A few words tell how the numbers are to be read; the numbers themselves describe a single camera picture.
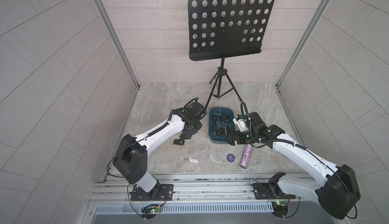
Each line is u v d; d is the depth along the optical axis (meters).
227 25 0.66
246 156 0.79
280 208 0.69
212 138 0.86
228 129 0.91
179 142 0.87
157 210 0.66
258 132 0.60
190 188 0.74
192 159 0.81
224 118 0.96
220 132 0.91
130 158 0.42
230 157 0.82
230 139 0.69
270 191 0.64
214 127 0.93
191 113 0.63
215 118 0.96
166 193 0.71
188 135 0.72
